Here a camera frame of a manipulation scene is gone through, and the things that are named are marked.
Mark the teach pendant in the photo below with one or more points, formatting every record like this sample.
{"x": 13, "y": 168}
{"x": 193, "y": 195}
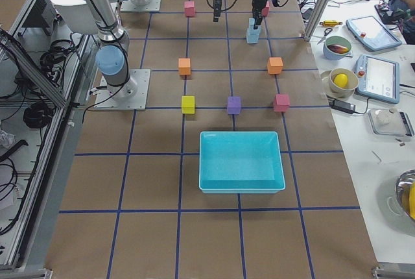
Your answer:
{"x": 378, "y": 78}
{"x": 372, "y": 33}

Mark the black handled scissors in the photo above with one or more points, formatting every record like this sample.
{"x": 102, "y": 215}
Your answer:
{"x": 327, "y": 31}

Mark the orange block far side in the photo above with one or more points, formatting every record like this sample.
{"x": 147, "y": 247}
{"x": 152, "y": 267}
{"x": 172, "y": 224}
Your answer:
{"x": 275, "y": 65}

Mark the light blue block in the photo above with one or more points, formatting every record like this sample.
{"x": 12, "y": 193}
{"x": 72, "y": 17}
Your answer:
{"x": 252, "y": 36}
{"x": 252, "y": 27}

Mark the beige bowl with lemon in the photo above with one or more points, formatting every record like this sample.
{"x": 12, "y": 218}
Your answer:
{"x": 339, "y": 82}

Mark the white chair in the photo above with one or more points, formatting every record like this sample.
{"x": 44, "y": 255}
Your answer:
{"x": 76, "y": 15}

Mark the orange block near robot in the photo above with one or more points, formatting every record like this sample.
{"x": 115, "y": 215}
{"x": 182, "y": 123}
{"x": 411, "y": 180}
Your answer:
{"x": 184, "y": 66}

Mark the kitchen scale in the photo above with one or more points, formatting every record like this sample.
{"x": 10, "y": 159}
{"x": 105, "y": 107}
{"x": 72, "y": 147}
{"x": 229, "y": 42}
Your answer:
{"x": 390, "y": 122}

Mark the brass cylinder tool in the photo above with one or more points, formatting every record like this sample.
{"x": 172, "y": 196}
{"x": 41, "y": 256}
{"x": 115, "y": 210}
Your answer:
{"x": 330, "y": 23}

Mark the pink block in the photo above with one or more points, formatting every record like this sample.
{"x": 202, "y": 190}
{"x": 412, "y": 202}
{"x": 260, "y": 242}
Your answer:
{"x": 189, "y": 9}
{"x": 265, "y": 10}
{"x": 281, "y": 102}

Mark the purple block right side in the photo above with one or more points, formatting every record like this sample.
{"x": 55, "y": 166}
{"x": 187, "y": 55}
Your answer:
{"x": 234, "y": 105}

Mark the black power adapter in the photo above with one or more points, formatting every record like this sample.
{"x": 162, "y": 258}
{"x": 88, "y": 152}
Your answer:
{"x": 342, "y": 106}

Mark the pink block left near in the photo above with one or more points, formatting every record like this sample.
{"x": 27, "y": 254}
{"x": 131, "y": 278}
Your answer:
{"x": 189, "y": 9}

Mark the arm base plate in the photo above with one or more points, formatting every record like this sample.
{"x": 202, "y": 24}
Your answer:
{"x": 140, "y": 6}
{"x": 133, "y": 96}

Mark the aluminium frame post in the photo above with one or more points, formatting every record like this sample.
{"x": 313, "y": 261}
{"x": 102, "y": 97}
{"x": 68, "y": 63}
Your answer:
{"x": 314, "y": 19}

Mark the cyan plastic tray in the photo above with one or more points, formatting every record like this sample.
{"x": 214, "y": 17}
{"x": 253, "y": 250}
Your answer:
{"x": 240, "y": 162}

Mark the yellow foam block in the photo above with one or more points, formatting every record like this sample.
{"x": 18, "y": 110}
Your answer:
{"x": 188, "y": 104}

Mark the steel bowl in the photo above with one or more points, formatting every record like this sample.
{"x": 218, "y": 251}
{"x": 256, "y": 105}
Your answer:
{"x": 405, "y": 193}

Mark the pink block right far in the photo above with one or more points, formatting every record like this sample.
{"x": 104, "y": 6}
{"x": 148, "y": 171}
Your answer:
{"x": 281, "y": 102}

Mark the pink block left far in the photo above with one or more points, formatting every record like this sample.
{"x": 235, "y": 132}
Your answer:
{"x": 265, "y": 10}

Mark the teach pendant lower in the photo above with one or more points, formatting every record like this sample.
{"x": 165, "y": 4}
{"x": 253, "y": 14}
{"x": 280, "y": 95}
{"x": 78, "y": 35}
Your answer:
{"x": 378, "y": 78}

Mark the teach pendant upper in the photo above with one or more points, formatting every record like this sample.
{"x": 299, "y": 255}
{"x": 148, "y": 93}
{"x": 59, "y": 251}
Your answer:
{"x": 372, "y": 33}

